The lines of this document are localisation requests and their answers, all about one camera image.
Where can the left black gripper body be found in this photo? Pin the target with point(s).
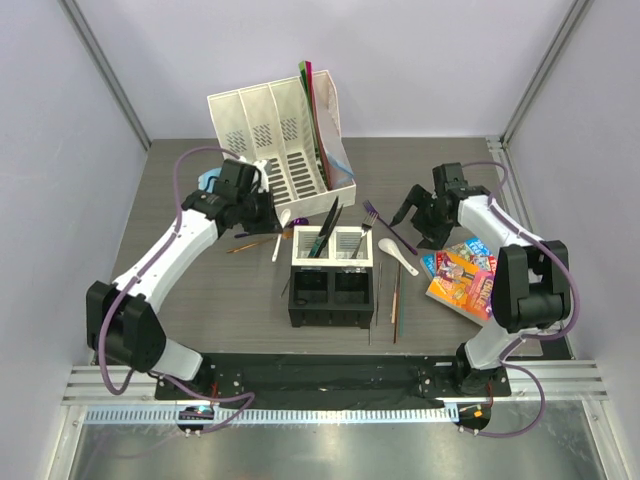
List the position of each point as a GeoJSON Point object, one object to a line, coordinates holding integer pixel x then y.
{"type": "Point", "coordinates": [257, 213]}

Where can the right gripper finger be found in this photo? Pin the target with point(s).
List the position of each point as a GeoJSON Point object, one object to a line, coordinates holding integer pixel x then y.
{"type": "Point", "coordinates": [429, 242]}
{"type": "Point", "coordinates": [417, 197]}

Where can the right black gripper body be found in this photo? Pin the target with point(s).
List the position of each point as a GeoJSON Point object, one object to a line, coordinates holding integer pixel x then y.
{"type": "Point", "coordinates": [429, 222]}

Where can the purple metallic spoon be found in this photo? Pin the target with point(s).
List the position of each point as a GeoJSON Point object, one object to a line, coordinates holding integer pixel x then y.
{"type": "Point", "coordinates": [300, 221]}

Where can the silver metal fork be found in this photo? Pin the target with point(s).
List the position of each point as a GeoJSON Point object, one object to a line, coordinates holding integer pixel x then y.
{"type": "Point", "coordinates": [366, 226]}

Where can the black plastic knife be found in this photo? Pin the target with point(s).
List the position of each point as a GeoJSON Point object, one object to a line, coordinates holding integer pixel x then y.
{"type": "Point", "coordinates": [330, 227]}

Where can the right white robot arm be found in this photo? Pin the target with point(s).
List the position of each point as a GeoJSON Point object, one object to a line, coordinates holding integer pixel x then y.
{"type": "Point", "coordinates": [532, 286]}

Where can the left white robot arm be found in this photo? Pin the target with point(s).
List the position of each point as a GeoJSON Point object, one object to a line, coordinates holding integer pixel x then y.
{"type": "Point", "coordinates": [122, 316]}

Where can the blue treehouse book underneath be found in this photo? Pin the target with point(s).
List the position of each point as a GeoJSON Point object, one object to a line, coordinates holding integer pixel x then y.
{"type": "Point", "coordinates": [472, 250]}

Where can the brown wooden chopstick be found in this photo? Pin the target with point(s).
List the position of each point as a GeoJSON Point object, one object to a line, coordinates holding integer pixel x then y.
{"type": "Point", "coordinates": [394, 306]}

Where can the Roald Dahl colourful book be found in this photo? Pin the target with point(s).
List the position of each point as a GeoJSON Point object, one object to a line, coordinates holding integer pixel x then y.
{"type": "Point", "coordinates": [463, 287]}

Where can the light blue headphones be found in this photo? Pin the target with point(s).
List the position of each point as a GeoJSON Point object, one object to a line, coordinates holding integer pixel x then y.
{"type": "Point", "coordinates": [207, 180]}

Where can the purple plastic fork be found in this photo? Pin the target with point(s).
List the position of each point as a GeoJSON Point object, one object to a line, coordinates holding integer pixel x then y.
{"type": "Point", "coordinates": [371, 209]}

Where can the thin dark metal chopstick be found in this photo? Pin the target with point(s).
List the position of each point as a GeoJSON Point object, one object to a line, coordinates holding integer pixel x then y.
{"type": "Point", "coordinates": [375, 317]}

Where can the coloured plastic folders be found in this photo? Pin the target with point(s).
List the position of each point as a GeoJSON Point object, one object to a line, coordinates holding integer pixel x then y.
{"type": "Point", "coordinates": [322, 99]}

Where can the white file organizer rack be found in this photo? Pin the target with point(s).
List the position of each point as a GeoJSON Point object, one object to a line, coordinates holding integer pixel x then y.
{"type": "Point", "coordinates": [272, 122]}

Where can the white two-slot utensil container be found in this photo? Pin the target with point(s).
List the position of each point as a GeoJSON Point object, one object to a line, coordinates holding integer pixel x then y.
{"type": "Point", "coordinates": [345, 248]}

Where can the black two-slot utensil container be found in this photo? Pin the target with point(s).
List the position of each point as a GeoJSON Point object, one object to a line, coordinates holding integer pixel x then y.
{"type": "Point", "coordinates": [331, 297]}

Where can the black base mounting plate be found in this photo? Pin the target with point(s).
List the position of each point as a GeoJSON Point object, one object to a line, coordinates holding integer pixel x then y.
{"type": "Point", "coordinates": [350, 382]}

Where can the slotted cable duct strip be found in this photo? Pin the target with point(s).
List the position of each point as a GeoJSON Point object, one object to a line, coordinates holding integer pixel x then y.
{"type": "Point", "coordinates": [194, 414]}

